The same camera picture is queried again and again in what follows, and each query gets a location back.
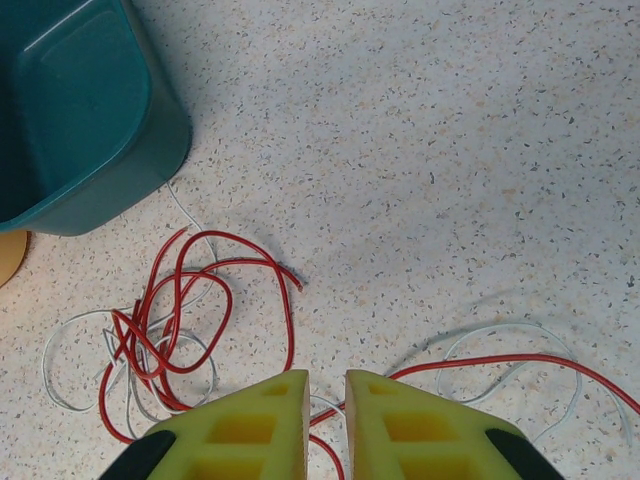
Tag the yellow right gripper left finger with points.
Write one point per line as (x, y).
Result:
(240, 440)

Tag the large teal plastic bin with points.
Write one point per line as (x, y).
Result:
(75, 100)

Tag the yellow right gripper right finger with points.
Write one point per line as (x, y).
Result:
(425, 440)

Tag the orange plastic bin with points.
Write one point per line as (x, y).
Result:
(10, 255)

